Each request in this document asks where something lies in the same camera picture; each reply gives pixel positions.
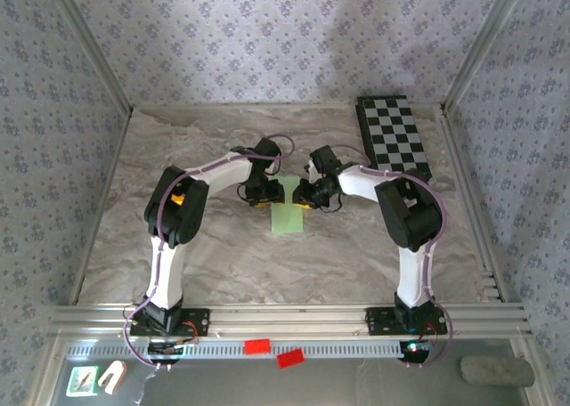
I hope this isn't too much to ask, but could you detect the light green cloth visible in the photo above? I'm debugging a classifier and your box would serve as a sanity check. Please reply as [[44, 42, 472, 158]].
[[270, 175, 305, 236]]

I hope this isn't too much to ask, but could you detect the black and grey chessboard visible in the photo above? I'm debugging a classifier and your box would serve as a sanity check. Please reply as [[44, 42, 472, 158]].
[[355, 94, 433, 185]]

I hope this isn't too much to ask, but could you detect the red plastic block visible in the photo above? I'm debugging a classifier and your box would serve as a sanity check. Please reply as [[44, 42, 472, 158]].
[[243, 338, 272, 356], [276, 348, 306, 370]]

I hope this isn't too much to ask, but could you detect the white u-shaped wooden piece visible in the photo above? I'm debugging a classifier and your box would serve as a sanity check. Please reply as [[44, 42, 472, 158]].
[[97, 360, 128, 396]]

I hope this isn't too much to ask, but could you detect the grey stone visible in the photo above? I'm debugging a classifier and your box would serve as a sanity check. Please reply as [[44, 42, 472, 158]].
[[460, 355, 535, 388]]

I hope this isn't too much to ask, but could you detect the green and white sticker card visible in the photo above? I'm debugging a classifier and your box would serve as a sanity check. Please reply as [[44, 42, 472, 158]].
[[65, 364, 100, 398]]

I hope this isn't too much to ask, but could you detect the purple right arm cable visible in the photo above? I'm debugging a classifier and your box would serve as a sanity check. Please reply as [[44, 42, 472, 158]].
[[331, 143, 454, 370]]

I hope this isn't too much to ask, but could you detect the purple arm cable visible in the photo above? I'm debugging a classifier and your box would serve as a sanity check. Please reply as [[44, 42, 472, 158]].
[[122, 133, 296, 372], [331, 143, 454, 370]]

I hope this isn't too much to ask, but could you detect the aluminium mounting rail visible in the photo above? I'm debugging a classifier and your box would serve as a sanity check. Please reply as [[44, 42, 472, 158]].
[[48, 303, 533, 338]]

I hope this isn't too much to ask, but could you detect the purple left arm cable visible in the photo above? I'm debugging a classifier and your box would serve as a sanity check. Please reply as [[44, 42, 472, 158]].
[[122, 133, 296, 372]]

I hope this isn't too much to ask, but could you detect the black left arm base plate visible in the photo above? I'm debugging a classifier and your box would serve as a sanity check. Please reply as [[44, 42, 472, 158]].
[[129, 306, 211, 338]]

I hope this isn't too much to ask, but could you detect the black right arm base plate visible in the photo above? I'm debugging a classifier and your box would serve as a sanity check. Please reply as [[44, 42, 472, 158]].
[[364, 306, 449, 336]]

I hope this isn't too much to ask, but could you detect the grey slotted cable tray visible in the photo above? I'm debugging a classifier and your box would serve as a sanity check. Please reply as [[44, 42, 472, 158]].
[[66, 338, 440, 361]]

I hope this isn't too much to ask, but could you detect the aluminium side rail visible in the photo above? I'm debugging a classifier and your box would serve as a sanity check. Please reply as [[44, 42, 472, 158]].
[[438, 107, 511, 304]]

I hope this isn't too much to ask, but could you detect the aluminium frame post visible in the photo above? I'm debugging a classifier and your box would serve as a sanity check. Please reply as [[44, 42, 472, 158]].
[[44, 0, 135, 113], [440, 0, 533, 116]]

